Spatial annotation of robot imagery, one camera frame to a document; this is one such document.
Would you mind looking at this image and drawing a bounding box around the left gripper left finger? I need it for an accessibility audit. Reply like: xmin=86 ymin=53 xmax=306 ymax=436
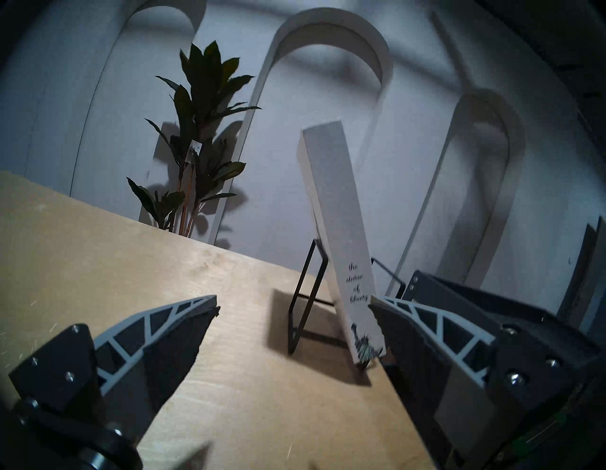
xmin=94 ymin=295 xmax=221 ymax=447

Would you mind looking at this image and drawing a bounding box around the black metal utility cart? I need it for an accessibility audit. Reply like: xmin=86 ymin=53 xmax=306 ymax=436
xmin=401 ymin=269 xmax=576 ymax=333

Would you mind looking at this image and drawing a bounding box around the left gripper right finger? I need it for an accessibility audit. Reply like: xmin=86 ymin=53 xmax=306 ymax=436
xmin=368 ymin=296 xmax=513 ymax=470

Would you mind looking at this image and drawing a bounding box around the white statue of liberty book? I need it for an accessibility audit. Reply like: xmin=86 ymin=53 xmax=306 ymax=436
xmin=297 ymin=120 xmax=385 ymax=371

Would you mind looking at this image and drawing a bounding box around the black wire book stand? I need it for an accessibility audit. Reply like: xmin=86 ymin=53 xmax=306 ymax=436
xmin=287 ymin=239 xmax=408 ymax=356

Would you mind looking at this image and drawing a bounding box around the tall green potted plant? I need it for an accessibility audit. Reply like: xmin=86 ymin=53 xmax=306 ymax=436
xmin=126 ymin=41 xmax=262 ymax=238

